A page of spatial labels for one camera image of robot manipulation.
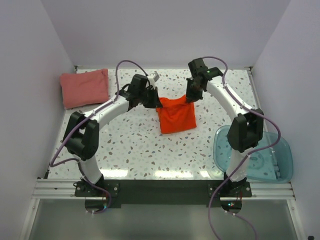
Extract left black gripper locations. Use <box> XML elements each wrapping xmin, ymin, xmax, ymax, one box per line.
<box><xmin>138</xmin><ymin>86</ymin><xmax>163</xmax><ymax>109</ymax></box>

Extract orange t shirt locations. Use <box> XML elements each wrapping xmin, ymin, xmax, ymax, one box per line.
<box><xmin>156</xmin><ymin>95</ymin><xmax>197</xmax><ymax>134</ymax></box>

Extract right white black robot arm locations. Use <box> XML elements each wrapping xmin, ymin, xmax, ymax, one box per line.
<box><xmin>186</xmin><ymin>58</ymin><xmax>264</xmax><ymax>197</ymax></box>

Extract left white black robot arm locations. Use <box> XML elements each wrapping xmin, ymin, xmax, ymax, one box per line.
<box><xmin>63</xmin><ymin>73</ymin><xmax>162</xmax><ymax>196</ymax></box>

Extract folded pink t shirt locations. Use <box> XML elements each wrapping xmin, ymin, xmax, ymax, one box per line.
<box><xmin>59</xmin><ymin>68</ymin><xmax>109</xmax><ymax>109</ymax></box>

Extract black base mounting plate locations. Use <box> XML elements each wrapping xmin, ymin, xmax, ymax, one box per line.
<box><xmin>74</xmin><ymin>178</ymin><xmax>253</xmax><ymax>208</ymax></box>

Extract clear blue plastic bin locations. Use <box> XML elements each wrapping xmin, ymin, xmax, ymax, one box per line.
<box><xmin>213</xmin><ymin>125</ymin><xmax>293</xmax><ymax>184</ymax></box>

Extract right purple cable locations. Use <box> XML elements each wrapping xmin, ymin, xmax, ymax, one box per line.
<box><xmin>202</xmin><ymin>55</ymin><xmax>282</xmax><ymax>240</ymax></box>

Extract purple cable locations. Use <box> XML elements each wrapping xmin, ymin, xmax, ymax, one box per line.
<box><xmin>49</xmin><ymin>59</ymin><xmax>151</xmax><ymax>215</ymax></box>
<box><xmin>202</xmin><ymin>55</ymin><xmax>282</xmax><ymax>240</ymax></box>

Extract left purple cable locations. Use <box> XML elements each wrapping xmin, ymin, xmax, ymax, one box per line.
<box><xmin>49</xmin><ymin>59</ymin><xmax>151</xmax><ymax>215</ymax></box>

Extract aluminium frame rail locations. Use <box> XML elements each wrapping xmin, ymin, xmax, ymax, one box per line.
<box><xmin>19</xmin><ymin>65</ymin><xmax>308</xmax><ymax>240</ymax></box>

